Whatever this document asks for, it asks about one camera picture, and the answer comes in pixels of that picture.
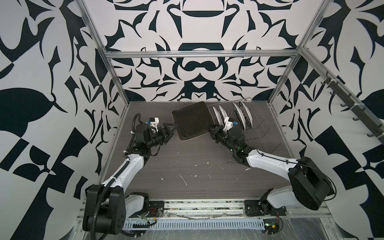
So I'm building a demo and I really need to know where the dark square plate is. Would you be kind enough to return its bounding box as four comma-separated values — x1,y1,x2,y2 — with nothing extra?
172,102,215,141

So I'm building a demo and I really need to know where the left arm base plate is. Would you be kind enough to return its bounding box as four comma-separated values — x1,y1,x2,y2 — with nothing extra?
133,201,165,218

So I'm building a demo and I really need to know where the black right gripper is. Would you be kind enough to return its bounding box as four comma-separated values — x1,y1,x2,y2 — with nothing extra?
207,122,239,155

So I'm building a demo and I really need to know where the white slotted cable duct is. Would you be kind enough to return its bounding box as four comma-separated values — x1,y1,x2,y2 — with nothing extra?
123,219,265,231

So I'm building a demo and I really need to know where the red lettered round plate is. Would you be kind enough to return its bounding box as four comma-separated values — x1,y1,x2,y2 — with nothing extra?
232,102,253,131

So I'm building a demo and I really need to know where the grey wall hook rail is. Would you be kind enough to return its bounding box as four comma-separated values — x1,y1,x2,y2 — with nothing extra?
320,72,384,145

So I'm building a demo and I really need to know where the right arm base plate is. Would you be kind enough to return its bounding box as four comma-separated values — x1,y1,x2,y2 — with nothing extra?
244,200,287,217

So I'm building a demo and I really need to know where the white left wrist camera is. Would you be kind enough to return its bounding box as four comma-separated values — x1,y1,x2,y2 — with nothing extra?
146,117,160,132

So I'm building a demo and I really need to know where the green rimmed round plate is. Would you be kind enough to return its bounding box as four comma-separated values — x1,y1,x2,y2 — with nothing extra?
213,106,224,126

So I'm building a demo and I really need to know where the white plate in rack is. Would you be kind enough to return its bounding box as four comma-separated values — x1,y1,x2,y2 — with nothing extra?
219,106,229,125

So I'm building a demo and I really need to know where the small green circuit board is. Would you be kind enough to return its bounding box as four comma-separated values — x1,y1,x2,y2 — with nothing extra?
262,219,284,236

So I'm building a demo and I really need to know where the black corrugated cable conduit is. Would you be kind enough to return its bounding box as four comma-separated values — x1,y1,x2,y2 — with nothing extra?
89,161,130,240

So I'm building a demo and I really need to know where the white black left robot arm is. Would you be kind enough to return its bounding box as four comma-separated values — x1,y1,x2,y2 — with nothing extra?
83,122,177,240

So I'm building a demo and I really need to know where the wire dish rack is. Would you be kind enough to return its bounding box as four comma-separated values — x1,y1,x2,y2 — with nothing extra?
208,99,292,166

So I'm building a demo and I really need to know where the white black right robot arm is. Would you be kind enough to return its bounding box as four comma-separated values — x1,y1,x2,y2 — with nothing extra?
206,124,337,217

